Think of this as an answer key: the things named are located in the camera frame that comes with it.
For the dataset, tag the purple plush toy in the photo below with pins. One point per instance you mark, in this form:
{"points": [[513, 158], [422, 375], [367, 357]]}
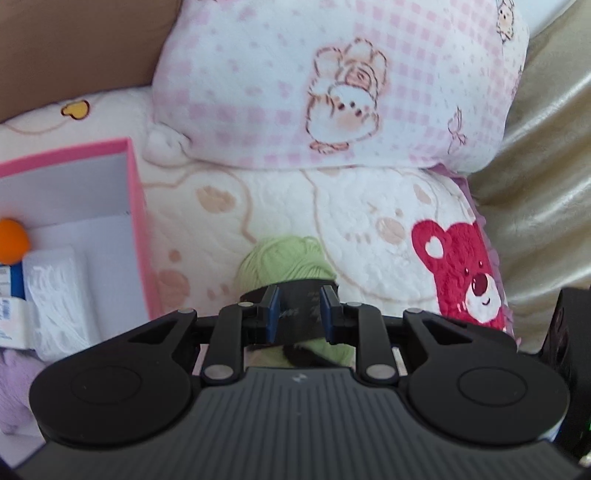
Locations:
{"points": [[14, 392]]}

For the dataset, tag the clear floss pick box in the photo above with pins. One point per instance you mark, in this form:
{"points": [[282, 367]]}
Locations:
{"points": [[55, 300]]}

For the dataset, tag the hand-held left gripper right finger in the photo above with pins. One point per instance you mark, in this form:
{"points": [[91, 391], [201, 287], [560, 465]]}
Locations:
{"points": [[326, 311]]}

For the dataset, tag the small white carton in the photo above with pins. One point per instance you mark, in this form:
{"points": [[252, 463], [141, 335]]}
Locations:
{"points": [[11, 323]]}

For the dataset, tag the beige satin cloth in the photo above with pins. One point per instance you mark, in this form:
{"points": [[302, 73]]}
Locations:
{"points": [[545, 207]]}

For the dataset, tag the pink checked pillow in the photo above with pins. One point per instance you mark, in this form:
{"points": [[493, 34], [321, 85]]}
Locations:
{"points": [[277, 92]]}

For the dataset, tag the orange makeup sponge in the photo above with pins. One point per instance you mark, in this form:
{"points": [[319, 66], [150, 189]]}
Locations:
{"points": [[11, 242]]}

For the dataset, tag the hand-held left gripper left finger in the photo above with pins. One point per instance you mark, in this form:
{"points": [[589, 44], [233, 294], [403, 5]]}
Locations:
{"points": [[273, 314]]}

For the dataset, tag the printed bear blanket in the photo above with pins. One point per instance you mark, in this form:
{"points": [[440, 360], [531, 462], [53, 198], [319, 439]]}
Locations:
{"points": [[369, 207]]}

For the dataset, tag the green yarn ball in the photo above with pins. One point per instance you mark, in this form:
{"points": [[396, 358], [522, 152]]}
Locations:
{"points": [[286, 258]]}

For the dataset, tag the pink cardboard box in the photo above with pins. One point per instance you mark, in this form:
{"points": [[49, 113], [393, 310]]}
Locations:
{"points": [[69, 194]]}

